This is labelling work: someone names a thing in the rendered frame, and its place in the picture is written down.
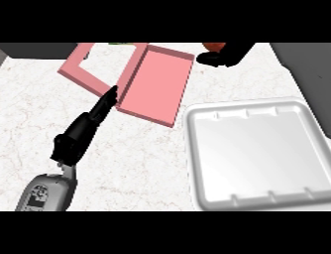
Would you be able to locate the orange squash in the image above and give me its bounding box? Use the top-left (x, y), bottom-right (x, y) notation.
top-left (202, 42), bottom-right (226, 54)

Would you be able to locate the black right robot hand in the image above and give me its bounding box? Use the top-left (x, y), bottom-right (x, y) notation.
top-left (195, 43), bottom-right (257, 68)

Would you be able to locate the pink cardboard box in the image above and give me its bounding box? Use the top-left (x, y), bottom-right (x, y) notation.
top-left (56, 43), bottom-right (198, 129)

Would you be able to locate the white tray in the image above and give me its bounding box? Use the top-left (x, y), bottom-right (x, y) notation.
top-left (185, 96), bottom-right (331, 212)

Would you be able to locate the dark grey appliance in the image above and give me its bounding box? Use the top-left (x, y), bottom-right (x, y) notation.
top-left (0, 43), bottom-right (81, 61)

